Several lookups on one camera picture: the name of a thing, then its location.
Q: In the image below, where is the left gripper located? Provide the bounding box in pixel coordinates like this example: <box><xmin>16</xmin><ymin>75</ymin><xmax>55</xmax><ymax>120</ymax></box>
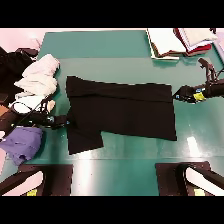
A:
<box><xmin>48</xmin><ymin>114</ymin><xmax>70</xmax><ymax>131</ymax></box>

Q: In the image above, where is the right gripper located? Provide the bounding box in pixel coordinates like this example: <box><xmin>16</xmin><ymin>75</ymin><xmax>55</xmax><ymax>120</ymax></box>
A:
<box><xmin>172</xmin><ymin>85</ymin><xmax>207</xmax><ymax>105</ymax></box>

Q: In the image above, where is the black T-shirt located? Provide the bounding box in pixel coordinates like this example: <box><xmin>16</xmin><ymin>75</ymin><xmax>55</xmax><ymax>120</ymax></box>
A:
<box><xmin>65</xmin><ymin>75</ymin><xmax>178</xmax><ymax>156</ymax></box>

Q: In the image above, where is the cream garment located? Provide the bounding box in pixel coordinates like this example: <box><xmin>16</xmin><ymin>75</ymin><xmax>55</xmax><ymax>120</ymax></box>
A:
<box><xmin>9</xmin><ymin>75</ymin><xmax>59</xmax><ymax>115</ymax></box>

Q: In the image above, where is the purple garment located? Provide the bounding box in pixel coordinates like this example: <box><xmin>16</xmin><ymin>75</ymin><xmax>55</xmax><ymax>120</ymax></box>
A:
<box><xmin>0</xmin><ymin>126</ymin><xmax>45</xmax><ymax>167</ymax></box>

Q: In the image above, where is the red garment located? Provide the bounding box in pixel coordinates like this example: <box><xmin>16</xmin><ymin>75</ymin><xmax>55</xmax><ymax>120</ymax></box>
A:
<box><xmin>172</xmin><ymin>27</ymin><xmax>213</xmax><ymax>57</ymax></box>

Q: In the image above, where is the pale pink garment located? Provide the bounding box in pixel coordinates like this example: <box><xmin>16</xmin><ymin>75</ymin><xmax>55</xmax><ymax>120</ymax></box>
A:
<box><xmin>21</xmin><ymin>53</ymin><xmax>61</xmax><ymax>81</ymax></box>

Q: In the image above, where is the white garment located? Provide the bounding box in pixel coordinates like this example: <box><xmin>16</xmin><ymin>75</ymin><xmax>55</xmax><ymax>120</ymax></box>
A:
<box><xmin>181</xmin><ymin>27</ymin><xmax>218</xmax><ymax>52</ymax></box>
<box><xmin>145</xmin><ymin>27</ymin><xmax>188</xmax><ymax>61</ymax></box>

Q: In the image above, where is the black garment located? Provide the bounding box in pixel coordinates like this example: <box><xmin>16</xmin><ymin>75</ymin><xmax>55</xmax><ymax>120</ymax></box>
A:
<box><xmin>0</xmin><ymin>46</ymin><xmax>39</xmax><ymax>103</ymax></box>

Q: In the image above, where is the black cable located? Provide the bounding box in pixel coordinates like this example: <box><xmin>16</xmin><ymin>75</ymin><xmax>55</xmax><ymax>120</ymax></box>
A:
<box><xmin>10</xmin><ymin>99</ymin><xmax>46</xmax><ymax>128</ymax></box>

